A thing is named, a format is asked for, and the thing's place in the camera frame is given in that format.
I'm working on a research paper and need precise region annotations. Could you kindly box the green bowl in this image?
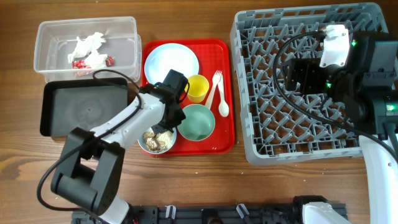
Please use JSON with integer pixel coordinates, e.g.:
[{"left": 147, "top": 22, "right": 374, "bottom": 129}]
[{"left": 177, "top": 104, "right": 215, "bottom": 141}]

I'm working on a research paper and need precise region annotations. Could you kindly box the food scraps and rice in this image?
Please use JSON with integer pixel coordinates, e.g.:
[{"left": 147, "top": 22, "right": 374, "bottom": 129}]
[{"left": 143, "top": 129, "right": 174, "bottom": 153}]

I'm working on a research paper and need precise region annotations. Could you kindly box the red serving tray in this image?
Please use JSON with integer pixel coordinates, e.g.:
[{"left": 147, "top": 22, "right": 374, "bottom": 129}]
[{"left": 142, "top": 39, "right": 235, "bottom": 157}]

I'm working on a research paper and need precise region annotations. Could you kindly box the white napkin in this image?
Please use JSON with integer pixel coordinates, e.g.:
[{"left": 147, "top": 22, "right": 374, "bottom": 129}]
[
  {"left": 84, "top": 50, "right": 108, "bottom": 69},
  {"left": 68, "top": 32, "right": 106, "bottom": 63}
]

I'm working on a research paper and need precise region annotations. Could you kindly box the clear plastic bin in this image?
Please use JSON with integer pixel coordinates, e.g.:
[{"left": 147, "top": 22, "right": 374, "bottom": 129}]
[{"left": 34, "top": 16, "right": 141, "bottom": 82}]

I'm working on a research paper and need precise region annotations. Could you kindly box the black plastic tray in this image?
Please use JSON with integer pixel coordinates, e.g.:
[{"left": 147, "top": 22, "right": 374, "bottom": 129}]
[{"left": 40, "top": 78, "right": 128, "bottom": 137}]

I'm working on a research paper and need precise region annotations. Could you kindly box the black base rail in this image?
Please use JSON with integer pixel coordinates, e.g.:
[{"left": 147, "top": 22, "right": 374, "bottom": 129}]
[{"left": 71, "top": 203, "right": 348, "bottom": 224}]

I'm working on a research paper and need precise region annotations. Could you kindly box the grey dishwasher rack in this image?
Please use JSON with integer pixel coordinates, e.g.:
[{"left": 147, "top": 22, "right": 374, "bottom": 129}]
[{"left": 230, "top": 2, "right": 387, "bottom": 165}]

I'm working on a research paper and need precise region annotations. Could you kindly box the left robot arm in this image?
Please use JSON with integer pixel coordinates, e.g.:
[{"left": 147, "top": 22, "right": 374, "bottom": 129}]
[{"left": 37, "top": 70, "right": 188, "bottom": 223}]

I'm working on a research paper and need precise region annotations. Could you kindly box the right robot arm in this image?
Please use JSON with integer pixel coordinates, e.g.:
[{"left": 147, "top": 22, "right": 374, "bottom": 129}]
[{"left": 272, "top": 26, "right": 397, "bottom": 223}]

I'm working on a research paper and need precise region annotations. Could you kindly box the pink plastic fork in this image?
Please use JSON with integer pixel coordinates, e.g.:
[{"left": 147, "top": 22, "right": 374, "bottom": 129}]
[{"left": 205, "top": 70, "right": 222, "bottom": 110}]

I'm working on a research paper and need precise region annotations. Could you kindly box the yellow plastic cup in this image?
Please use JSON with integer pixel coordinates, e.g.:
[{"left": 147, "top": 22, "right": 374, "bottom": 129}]
[{"left": 185, "top": 75, "right": 210, "bottom": 103}]

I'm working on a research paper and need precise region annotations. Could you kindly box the red snack wrapper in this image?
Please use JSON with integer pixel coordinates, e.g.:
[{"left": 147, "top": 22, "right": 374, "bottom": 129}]
[{"left": 72, "top": 56, "right": 114, "bottom": 77}]

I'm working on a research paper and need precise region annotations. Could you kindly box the light blue bowl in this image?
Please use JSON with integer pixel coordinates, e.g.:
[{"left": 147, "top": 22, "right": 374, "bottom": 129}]
[{"left": 137, "top": 128, "right": 177, "bottom": 155}]

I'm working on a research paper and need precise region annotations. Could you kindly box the white plastic spoon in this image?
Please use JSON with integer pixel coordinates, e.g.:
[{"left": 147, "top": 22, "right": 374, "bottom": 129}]
[{"left": 217, "top": 75, "right": 229, "bottom": 117}]

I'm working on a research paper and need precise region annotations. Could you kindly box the light blue plate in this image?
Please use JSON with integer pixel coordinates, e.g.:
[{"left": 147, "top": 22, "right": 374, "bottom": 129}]
[{"left": 144, "top": 43, "right": 200, "bottom": 84}]

